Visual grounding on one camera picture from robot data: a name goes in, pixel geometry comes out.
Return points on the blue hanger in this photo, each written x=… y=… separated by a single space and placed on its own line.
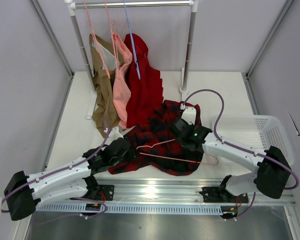
x=132 y=41

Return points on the red hanging garment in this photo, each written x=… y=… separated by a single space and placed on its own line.
x=146 y=93

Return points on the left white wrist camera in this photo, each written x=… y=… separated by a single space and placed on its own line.
x=114 y=133

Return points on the metal clothes rack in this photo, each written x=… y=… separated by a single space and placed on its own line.
x=193 y=4

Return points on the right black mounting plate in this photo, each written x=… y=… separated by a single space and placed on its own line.
x=211 y=194

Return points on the white plastic basket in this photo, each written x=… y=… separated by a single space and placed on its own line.
x=258 y=131

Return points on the pink hanging garment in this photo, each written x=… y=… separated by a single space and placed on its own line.
x=121 y=93

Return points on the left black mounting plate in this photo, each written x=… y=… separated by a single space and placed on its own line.
x=102 y=193

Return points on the slotted white cable duct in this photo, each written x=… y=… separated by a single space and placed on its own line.
x=125 y=208

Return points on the tan hanging garment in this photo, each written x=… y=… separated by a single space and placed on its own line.
x=103 y=80

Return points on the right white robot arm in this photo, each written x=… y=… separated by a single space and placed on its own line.
x=269 y=170

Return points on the red plaid skirt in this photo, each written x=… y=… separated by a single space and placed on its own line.
x=153 y=131

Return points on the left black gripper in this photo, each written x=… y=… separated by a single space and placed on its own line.
x=130 y=155

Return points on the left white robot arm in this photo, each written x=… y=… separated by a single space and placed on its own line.
x=24 y=194

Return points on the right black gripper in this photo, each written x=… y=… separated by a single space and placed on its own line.
x=176 y=127

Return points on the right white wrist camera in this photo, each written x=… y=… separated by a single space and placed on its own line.
x=188 y=114

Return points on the black mounting plate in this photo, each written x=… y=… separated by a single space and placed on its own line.
x=102 y=193
x=211 y=194

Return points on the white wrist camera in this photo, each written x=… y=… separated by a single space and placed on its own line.
x=114 y=133
x=188 y=114

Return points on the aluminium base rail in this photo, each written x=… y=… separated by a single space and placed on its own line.
x=158 y=191

